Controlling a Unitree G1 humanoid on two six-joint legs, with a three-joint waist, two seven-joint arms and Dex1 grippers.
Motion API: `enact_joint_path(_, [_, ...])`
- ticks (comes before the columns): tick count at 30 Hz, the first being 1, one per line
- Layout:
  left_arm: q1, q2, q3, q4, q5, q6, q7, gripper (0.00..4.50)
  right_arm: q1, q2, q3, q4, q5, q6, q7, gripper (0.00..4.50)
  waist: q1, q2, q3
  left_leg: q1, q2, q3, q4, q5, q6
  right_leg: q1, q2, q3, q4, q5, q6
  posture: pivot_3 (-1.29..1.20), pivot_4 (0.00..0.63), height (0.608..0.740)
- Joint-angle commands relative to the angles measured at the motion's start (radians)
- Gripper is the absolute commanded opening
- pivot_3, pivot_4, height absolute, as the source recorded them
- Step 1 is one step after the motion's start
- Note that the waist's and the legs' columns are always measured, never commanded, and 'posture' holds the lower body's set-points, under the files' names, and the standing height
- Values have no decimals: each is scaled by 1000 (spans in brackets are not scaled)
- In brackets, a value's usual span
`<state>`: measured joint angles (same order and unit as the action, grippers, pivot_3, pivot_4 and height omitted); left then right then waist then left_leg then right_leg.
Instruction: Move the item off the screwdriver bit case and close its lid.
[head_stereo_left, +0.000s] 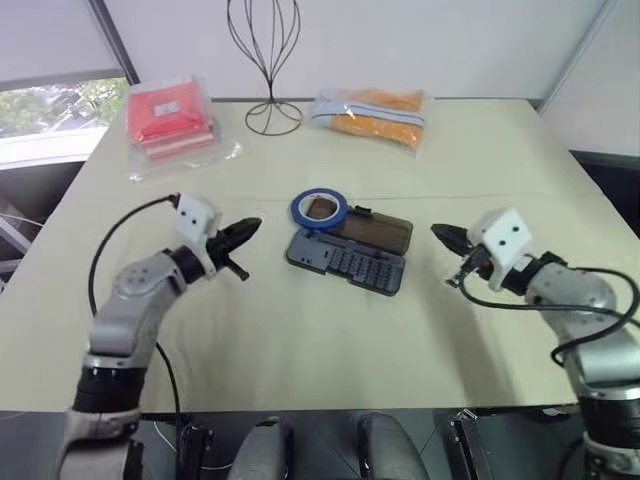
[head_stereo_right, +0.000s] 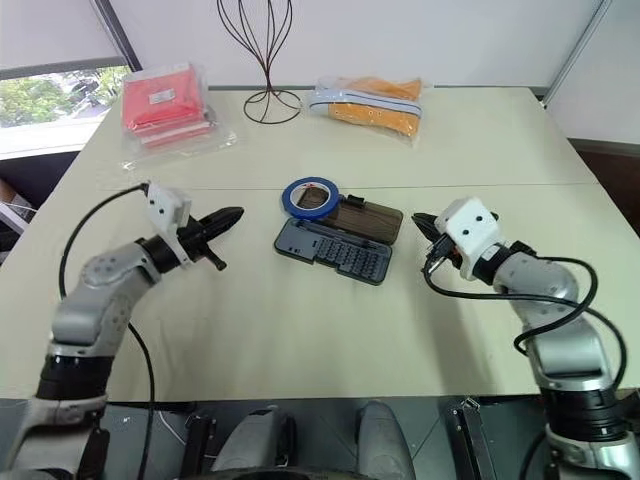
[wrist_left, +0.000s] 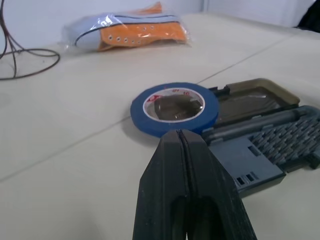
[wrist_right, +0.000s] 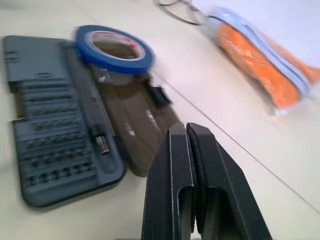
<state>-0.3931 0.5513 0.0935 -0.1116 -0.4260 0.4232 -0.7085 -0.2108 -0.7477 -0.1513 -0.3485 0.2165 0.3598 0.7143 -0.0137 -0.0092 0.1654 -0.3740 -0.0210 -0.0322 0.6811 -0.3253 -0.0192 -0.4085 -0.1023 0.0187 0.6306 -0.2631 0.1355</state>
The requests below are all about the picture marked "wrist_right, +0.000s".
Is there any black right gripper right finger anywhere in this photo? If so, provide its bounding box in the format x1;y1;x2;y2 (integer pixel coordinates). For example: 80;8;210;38
186;122;273;240

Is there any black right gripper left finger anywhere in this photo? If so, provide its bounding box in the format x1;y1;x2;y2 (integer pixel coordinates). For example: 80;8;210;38
140;122;198;240

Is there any grey screwdriver bit case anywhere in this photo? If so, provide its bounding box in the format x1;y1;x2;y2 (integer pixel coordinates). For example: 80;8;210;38
2;34;185;209

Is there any orange cloth in plastic bag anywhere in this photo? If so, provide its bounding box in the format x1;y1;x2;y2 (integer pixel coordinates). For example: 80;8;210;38
205;5;320;118

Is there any blue tape roll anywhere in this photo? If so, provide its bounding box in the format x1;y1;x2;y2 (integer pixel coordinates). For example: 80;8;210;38
74;24;156;75

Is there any dark screwdriver handle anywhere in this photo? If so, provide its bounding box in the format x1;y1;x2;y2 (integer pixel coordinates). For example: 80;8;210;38
65;51;112;155

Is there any black cable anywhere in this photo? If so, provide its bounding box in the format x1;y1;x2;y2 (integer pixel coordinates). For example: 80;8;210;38
154;0;206;26

